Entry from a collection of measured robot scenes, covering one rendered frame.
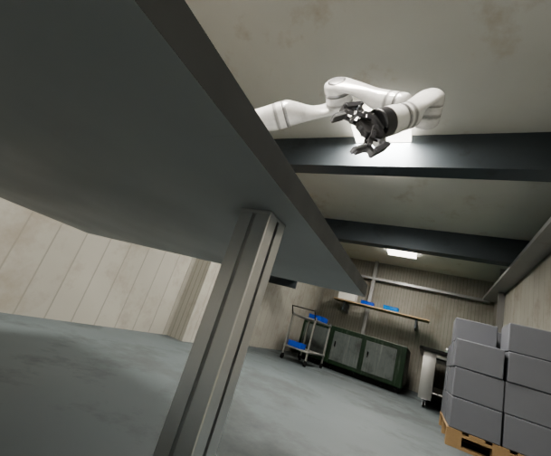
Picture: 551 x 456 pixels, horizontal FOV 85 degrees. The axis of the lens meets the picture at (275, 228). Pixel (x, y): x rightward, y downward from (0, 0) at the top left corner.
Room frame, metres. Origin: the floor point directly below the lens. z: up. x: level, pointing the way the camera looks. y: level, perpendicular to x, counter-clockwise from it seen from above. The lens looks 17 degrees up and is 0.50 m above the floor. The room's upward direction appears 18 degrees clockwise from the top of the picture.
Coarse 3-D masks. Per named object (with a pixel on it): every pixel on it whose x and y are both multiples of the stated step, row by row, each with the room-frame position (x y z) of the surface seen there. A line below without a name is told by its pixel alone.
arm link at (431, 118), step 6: (396, 96) 0.69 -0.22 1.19; (402, 96) 0.68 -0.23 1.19; (408, 96) 0.68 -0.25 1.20; (396, 102) 0.69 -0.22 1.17; (402, 102) 0.68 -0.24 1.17; (432, 108) 0.63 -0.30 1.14; (438, 108) 0.63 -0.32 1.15; (426, 114) 0.65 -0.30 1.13; (432, 114) 0.65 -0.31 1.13; (438, 114) 0.65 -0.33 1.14; (426, 120) 0.66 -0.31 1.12; (432, 120) 0.66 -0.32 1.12; (438, 120) 0.66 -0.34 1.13; (420, 126) 0.68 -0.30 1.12; (426, 126) 0.67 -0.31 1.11; (432, 126) 0.67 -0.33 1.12
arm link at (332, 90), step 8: (336, 80) 0.80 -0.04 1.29; (344, 80) 0.78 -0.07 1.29; (352, 80) 0.77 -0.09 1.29; (328, 88) 0.80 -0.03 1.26; (336, 88) 0.79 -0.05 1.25; (344, 88) 0.77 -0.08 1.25; (352, 88) 0.76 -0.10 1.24; (360, 88) 0.75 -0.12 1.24; (368, 88) 0.74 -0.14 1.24; (376, 88) 0.73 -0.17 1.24; (328, 96) 0.82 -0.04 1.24; (336, 96) 0.81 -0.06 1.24; (344, 96) 0.80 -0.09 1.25; (360, 96) 0.75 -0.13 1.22; (368, 96) 0.74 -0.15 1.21; (376, 96) 0.72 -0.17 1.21; (384, 96) 0.71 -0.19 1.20; (392, 96) 0.69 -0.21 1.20; (368, 104) 0.75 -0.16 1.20; (376, 104) 0.73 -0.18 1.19; (384, 104) 0.72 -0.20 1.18
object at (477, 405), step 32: (448, 352) 3.56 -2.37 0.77; (480, 352) 2.61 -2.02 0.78; (512, 352) 2.51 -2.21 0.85; (544, 352) 2.41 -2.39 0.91; (448, 384) 3.14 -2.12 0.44; (480, 384) 2.61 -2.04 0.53; (512, 384) 2.51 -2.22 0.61; (544, 384) 2.40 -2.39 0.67; (448, 416) 2.78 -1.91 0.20; (480, 416) 2.60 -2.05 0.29; (512, 416) 2.50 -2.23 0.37; (544, 416) 2.40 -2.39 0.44; (480, 448) 2.98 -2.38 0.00; (512, 448) 2.49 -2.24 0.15; (544, 448) 2.40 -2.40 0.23
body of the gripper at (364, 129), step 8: (368, 112) 0.61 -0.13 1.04; (376, 112) 0.60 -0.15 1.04; (384, 112) 0.59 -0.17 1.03; (392, 112) 0.59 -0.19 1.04; (360, 120) 0.60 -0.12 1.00; (376, 120) 0.61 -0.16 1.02; (384, 120) 0.60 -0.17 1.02; (392, 120) 0.59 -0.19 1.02; (360, 128) 0.61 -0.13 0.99; (368, 128) 0.60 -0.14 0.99; (384, 128) 0.61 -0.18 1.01; (392, 128) 0.61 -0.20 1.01; (368, 136) 0.61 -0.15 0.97; (376, 136) 0.60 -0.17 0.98; (384, 136) 0.62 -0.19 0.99
